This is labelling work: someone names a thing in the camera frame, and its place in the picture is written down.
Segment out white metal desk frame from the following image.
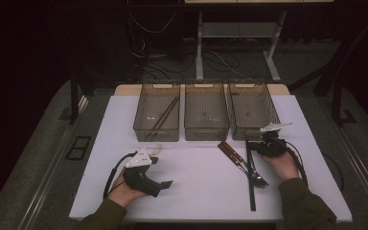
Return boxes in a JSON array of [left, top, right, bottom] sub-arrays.
[[185, 0, 334, 83]]

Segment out right hand-held gripper cable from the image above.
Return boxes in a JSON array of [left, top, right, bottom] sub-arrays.
[[281, 138, 310, 187]]

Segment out person's right hand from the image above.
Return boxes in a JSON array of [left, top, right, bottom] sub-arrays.
[[262, 151, 301, 181]]

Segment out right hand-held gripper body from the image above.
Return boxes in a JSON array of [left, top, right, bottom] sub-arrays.
[[255, 122, 293, 158]]

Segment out black floor cable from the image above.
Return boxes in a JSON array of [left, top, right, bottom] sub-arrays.
[[320, 151, 346, 193]]

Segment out black metal stand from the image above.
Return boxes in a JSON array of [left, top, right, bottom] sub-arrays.
[[69, 75, 81, 126], [331, 80, 358, 127]]

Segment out brown wooden chopstick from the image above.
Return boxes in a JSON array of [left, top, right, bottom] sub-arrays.
[[150, 96, 178, 131], [154, 97, 180, 132]]

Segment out white floor cable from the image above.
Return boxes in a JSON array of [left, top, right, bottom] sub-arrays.
[[210, 51, 253, 81]]

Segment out white cable loop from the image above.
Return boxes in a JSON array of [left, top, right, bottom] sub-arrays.
[[128, 11, 176, 35]]

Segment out steel spoon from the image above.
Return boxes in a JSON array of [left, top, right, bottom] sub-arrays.
[[241, 159, 269, 189]]

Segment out tangle of black cables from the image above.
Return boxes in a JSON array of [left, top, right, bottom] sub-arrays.
[[138, 52, 199, 81]]

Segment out aluminium floor rail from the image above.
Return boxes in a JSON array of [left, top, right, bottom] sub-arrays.
[[18, 95, 89, 230], [333, 124, 368, 221]]

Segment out person's left hand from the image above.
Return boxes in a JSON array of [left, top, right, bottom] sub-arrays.
[[107, 167, 148, 209]]

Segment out smoked plastic bin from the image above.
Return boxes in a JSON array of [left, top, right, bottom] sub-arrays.
[[132, 80, 181, 143], [183, 80, 231, 142], [228, 80, 283, 142]]

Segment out black floor outlet frame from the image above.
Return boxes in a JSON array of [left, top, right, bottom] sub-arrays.
[[64, 135, 92, 161]]

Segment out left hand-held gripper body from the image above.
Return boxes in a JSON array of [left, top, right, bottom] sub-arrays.
[[123, 149, 163, 198]]

